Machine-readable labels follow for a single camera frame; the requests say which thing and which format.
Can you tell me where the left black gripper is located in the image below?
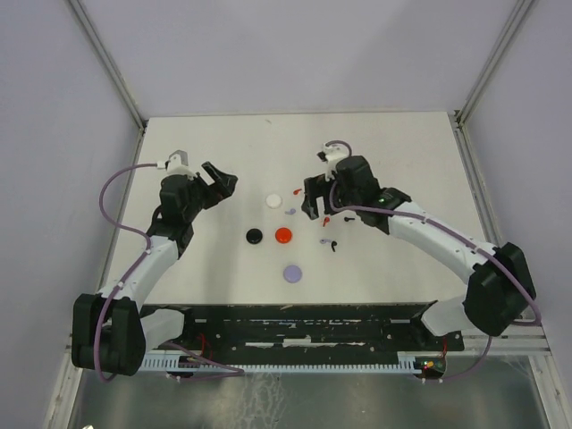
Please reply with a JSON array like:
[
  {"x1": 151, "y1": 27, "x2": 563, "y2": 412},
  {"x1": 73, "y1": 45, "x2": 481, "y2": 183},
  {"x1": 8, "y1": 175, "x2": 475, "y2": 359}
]
[{"x1": 183, "y1": 162, "x2": 237, "y2": 222}]

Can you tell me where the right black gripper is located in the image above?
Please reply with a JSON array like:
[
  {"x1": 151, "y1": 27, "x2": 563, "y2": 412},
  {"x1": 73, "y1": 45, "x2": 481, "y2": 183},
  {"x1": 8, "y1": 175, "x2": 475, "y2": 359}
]
[{"x1": 302, "y1": 171, "x2": 362, "y2": 219}]

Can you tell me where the red charging case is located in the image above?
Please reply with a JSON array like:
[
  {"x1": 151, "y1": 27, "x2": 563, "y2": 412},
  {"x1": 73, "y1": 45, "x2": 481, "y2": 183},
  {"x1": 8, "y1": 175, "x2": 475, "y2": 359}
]
[{"x1": 274, "y1": 227, "x2": 293, "y2": 244}]

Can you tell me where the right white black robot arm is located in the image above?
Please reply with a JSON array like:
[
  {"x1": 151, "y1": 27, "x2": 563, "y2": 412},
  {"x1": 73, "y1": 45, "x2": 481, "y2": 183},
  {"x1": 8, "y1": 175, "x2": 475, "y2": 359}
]
[{"x1": 301, "y1": 149, "x2": 538, "y2": 349}]

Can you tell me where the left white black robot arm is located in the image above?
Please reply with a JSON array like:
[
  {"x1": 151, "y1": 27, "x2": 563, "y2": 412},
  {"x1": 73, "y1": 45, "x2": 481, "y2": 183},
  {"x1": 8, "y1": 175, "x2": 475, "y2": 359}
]
[{"x1": 71, "y1": 159, "x2": 238, "y2": 383}]

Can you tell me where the white charging case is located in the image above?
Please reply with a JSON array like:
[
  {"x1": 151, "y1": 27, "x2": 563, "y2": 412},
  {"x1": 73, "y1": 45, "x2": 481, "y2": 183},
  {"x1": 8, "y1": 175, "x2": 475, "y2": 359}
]
[{"x1": 265, "y1": 194, "x2": 282, "y2": 209}]

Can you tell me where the black charging case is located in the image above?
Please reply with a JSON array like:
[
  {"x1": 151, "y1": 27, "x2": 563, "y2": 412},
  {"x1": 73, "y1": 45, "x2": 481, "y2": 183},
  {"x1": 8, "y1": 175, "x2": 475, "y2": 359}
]
[{"x1": 245, "y1": 228, "x2": 264, "y2": 245}]

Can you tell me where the purple charging case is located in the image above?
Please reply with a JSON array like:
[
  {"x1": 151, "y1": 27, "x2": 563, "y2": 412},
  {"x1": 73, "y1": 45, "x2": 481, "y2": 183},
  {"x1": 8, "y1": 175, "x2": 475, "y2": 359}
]
[{"x1": 282, "y1": 265, "x2": 303, "y2": 283}]

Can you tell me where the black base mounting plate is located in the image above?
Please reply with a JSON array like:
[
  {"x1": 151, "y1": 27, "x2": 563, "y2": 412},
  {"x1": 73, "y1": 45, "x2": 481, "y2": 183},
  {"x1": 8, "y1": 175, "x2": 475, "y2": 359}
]
[{"x1": 173, "y1": 304, "x2": 465, "y2": 366}]

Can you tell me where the controller board with leds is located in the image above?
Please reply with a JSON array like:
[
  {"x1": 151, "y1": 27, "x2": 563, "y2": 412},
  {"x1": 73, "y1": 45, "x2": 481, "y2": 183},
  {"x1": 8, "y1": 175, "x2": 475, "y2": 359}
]
[{"x1": 420, "y1": 357, "x2": 447, "y2": 378}]

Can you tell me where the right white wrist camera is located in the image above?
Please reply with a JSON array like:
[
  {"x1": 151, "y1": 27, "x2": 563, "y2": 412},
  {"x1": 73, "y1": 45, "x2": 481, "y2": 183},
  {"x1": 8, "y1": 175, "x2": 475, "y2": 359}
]
[{"x1": 316, "y1": 140, "x2": 352, "y2": 181}]

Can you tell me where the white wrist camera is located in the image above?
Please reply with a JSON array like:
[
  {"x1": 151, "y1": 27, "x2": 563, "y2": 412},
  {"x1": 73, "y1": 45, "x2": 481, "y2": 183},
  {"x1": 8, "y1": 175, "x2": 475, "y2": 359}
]
[
  {"x1": 316, "y1": 140, "x2": 352, "y2": 181},
  {"x1": 156, "y1": 150, "x2": 196, "y2": 180}
]

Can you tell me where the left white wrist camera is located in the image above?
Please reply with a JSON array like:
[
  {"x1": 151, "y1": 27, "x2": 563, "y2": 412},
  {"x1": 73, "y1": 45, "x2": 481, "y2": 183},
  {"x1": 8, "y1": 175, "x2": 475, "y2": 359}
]
[{"x1": 156, "y1": 150, "x2": 196, "y2": 180}]

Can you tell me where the right aluminium frame post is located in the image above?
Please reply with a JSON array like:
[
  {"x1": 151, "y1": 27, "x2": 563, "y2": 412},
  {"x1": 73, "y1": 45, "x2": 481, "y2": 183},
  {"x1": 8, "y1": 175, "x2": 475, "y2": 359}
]
[{"x1": 451, "y1": 0, "x2": 537, "y2": 129}]

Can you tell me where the aluminium frame post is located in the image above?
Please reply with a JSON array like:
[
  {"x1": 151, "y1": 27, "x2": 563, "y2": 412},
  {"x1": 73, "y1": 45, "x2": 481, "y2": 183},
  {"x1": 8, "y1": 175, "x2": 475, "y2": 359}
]
[
  {"x1": 66, "y1": 0, "x2": 148, "y2": 131},
  {"x1": 451, "y1": 0, "x2": 537, "y2": 129}
]

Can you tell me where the left aluminium frame post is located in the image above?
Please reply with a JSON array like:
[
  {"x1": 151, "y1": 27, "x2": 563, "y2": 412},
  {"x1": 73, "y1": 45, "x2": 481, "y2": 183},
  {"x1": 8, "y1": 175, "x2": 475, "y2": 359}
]
[{"x1": 66, "y1": 0, "x2": 148, "y2": 131}]

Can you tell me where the white slotted cable duct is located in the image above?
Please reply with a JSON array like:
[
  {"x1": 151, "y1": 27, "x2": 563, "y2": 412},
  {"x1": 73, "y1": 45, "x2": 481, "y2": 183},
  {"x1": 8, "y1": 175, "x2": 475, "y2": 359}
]
[{"x1": 136, "y1": 349, "x2": 425, "y2": 374}]

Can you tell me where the aluminium front rail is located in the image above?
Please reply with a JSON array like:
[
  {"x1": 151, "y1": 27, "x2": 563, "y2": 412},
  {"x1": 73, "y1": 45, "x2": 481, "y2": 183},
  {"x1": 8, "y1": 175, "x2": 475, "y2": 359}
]
[{"x1": 62, "y1": 324, "x2": 551, "y2": 358}]

